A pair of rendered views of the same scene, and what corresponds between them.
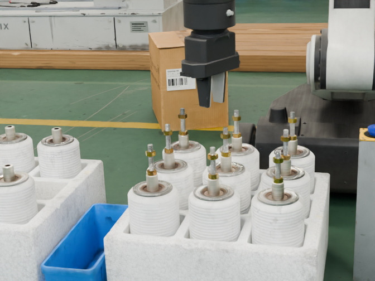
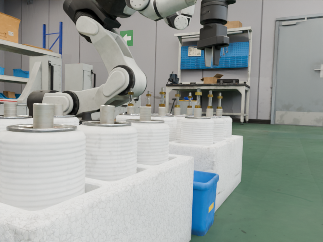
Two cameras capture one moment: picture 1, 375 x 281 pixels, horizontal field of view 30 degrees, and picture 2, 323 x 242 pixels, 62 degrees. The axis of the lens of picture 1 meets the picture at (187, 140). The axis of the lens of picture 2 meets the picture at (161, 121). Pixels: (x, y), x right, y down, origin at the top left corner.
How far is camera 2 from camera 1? 1.51 m
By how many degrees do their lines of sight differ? 77
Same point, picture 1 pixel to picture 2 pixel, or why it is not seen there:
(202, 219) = (221, 128)
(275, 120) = (89, 118)
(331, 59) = (136, 77)
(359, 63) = (143, 80)
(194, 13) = (225, 11)
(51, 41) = not seen: outside the picture
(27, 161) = not seen: hidden behind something
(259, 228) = (227, 130)
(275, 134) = not seen: hidden behind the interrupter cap
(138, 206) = (211, 124)
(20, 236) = (190, 164)
